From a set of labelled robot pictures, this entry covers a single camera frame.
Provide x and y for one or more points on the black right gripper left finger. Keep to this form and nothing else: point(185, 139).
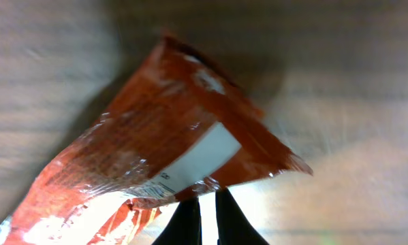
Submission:
point(184, 228)

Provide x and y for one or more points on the red Top chocolate bar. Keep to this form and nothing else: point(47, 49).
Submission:
point(179, 128)

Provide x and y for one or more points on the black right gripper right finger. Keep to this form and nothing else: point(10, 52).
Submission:
point(233, 226)

